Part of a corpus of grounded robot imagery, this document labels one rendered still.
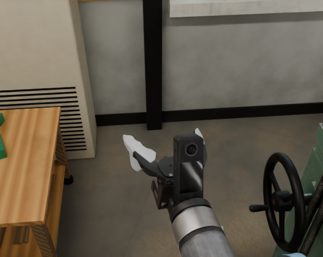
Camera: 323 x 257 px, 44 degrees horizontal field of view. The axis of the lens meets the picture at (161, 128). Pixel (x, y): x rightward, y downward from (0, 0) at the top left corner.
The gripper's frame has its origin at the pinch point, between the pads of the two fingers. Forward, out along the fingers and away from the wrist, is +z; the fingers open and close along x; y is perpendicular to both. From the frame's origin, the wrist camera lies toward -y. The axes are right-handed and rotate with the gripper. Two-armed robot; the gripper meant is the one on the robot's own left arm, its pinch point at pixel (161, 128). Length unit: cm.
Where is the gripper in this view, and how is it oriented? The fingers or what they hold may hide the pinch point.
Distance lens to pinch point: 78.4
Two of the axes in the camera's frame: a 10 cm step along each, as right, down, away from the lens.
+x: 9.5, -0.8, 2.9
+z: -2.7, -6.6, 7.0
